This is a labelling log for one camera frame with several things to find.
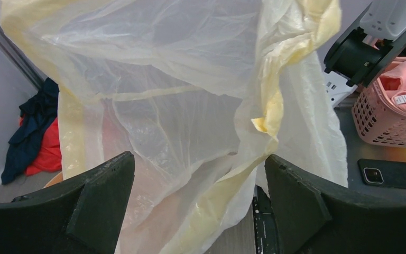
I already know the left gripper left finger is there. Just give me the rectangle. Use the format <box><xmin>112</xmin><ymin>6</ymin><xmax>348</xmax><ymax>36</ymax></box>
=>
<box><xmin>0</xmin><ymin>151</ymin><xmax>135</xmax><ymax>253</ymax></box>

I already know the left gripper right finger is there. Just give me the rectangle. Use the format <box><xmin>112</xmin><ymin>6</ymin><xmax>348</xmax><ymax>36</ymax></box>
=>
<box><xmin>265</xmin><ymin>155</ymin><xmax>406</xmax><ymax>253</ymax></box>

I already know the pale yellow trash bag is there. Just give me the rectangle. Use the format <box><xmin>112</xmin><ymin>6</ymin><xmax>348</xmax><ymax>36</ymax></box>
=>
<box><xmin>0</xmin><ymin>1</ymin><xmax>348</xmax><ymax>253</ymax></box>

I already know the orange plastic trash bin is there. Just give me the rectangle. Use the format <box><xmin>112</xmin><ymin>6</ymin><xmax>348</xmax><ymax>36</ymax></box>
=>
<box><xmin>44</xmin><ymin>172</ymin><xmax>63</xmax><ymax>188</ymax></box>

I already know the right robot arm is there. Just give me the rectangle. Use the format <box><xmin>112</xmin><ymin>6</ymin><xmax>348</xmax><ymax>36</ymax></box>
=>
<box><xmin>324</xmin><ymin>0</ymin><xmax>406</xmax><ymax>107</ymax></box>

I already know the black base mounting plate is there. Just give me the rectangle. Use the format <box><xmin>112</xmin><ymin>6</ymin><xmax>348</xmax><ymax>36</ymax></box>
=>
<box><xmin>252</xmin><ymin>186</ymin><xmax>280</xmax><ymax>254</ymax></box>

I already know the red cloth garment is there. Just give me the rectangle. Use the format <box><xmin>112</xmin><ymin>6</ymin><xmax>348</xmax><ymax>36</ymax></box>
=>
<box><xmin>24</xmin><ymin>118</ymin><xmax>62</xmax><ymax>176</ymax></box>

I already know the black smartphone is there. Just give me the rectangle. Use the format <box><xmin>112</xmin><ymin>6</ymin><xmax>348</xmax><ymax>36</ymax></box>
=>
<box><xmin>357</xmin><ymin>158</ymin><xmax>406</xmax><ymax>189</ymax></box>

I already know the navy blue cloth garment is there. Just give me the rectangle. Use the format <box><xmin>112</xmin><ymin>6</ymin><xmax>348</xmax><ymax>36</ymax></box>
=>
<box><xmin>1</xmin><ymin>78</ymin><xmax>59</xmax><ymax>185</ymax></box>

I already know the pink plastic laundry basket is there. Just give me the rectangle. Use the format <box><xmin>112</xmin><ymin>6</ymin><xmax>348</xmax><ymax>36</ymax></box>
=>
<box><xmin>352</xmin><ymin>57</ymin><xmax>406</xmax><ymax>148</ymax></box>

